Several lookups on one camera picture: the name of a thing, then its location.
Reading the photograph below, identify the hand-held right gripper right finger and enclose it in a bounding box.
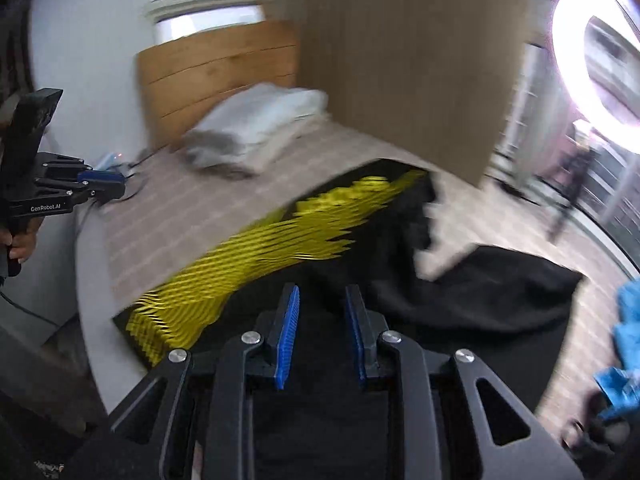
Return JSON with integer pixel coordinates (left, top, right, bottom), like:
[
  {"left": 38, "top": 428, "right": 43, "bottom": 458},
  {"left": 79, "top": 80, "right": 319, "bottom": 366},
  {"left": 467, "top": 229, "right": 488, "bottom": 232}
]
[{"left": 345, "top": 284, "right": 583, "bottom": 480}]

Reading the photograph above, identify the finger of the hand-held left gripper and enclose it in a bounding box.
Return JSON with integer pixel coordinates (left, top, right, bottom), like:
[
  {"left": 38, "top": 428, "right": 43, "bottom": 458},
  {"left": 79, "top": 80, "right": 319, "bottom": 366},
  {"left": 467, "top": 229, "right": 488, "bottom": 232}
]
[{"left": 34, "top": 153, "right": 127, "bottom": 207}]

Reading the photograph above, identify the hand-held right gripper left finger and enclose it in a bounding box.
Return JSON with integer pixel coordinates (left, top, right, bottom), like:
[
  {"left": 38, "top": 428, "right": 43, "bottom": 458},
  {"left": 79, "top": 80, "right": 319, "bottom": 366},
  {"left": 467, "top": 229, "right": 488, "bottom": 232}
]
[{"left": 109, "top": 283, "right": 301, "bottom": 480}]

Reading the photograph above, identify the black garment with yellow print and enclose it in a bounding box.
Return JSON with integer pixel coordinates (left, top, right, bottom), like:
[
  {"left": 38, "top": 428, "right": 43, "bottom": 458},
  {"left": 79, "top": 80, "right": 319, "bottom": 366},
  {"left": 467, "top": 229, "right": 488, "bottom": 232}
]
[{"left": 113, "top": 158, "right": 585, "bottom": 480}]

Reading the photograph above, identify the person's left hand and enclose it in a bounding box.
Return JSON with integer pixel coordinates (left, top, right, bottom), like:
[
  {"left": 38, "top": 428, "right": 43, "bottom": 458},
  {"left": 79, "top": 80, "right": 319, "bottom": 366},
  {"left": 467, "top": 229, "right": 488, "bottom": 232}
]
[{"left": 0, "top": 215, "right": 45, "bottom": 265}]

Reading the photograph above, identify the white power strip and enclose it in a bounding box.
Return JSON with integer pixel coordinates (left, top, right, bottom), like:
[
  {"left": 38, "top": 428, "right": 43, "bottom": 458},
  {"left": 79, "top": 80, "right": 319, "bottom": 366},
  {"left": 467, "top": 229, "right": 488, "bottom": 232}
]
[{"left": 93, "top": 149, "right": 124, "bottom": 172}]

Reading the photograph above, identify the striped bed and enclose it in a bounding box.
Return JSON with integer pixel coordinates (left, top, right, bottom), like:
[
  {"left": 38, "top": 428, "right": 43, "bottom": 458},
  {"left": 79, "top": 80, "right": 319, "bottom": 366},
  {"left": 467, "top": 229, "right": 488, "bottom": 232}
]
[{"left": 75, "top": 115, "right": 626, "bottom": 441}]

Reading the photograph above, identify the wooden headboard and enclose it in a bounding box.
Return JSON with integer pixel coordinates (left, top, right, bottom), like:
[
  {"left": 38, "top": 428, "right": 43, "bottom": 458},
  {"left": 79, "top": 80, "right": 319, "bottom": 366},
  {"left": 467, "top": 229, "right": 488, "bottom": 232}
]
[{"left": 137, "top": 20, "right": 299, "bottom": 151}]

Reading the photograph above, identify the white pillow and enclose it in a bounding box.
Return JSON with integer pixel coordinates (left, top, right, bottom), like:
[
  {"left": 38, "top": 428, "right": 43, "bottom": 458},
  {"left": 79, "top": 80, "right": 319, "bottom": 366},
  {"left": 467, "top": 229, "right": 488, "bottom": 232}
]
[{"left": 180, "top": 83, "right": 330, "bottom": 180}]

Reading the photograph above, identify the black tripod stand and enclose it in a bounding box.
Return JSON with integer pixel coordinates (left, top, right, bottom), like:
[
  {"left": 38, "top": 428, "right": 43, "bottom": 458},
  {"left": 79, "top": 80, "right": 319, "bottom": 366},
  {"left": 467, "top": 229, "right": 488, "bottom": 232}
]
[{"left": 545, "top": 132, "right": 601, "bottom": 241}]

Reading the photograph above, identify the blue cloth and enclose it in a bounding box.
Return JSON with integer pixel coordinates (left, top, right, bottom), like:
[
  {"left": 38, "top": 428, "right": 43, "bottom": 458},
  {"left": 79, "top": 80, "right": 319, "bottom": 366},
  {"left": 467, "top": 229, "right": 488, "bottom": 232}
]
[{"left": 593, "top": 276, "right": 640, "bottom": 423}]

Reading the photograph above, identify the tall wooden panel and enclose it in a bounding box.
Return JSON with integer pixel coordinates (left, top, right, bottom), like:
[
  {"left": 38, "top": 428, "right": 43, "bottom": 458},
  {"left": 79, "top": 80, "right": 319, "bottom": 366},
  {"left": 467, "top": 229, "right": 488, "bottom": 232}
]
[{"left": 298, "top": 0, "right": 531, "bottom": 188}]

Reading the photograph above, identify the black cable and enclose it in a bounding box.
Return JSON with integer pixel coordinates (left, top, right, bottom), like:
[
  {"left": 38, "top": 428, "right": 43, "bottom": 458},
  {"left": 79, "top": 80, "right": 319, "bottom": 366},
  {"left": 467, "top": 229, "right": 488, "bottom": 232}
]
[{"left": 120, "top": 146, "right": 171, "bottom": 201}]

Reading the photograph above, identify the ring light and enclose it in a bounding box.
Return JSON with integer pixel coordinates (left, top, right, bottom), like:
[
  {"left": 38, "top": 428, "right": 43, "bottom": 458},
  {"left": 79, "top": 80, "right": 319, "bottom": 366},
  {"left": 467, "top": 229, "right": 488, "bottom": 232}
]
[{"left": 550, "top": 0, "right": 640, "bottom": 156}]

